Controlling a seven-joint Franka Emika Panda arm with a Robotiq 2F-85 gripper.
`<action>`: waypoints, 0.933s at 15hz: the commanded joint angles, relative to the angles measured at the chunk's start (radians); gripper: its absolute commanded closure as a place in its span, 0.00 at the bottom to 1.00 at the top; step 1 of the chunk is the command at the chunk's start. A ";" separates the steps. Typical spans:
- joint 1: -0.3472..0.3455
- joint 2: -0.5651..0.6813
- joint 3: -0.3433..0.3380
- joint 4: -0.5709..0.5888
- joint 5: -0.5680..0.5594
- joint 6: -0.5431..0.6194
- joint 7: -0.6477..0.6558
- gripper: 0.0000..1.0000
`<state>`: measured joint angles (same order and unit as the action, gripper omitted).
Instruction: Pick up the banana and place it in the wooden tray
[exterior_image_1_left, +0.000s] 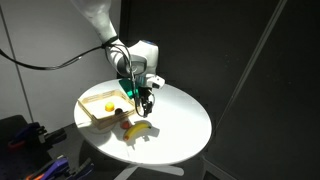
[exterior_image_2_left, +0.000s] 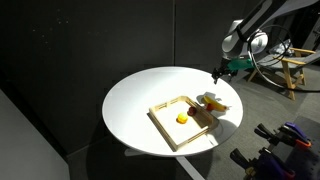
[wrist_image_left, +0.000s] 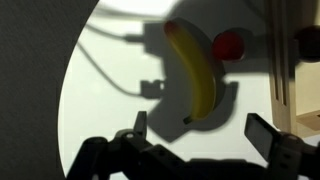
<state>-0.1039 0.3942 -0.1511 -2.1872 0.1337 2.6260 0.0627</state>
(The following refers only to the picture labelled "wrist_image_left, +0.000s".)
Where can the wooden slatted tray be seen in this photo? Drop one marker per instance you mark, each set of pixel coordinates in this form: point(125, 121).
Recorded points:
point(286, 66)

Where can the small orange-red fruit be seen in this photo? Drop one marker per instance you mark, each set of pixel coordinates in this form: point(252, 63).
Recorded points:
point(228, 46)

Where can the yellow banana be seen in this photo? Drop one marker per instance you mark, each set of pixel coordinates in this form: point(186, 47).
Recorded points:
point(196, 70)

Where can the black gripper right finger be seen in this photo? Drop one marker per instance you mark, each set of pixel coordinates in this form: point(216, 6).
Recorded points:
point(280, 146)

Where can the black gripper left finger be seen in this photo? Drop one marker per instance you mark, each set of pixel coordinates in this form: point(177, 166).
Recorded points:
point(133, 150)

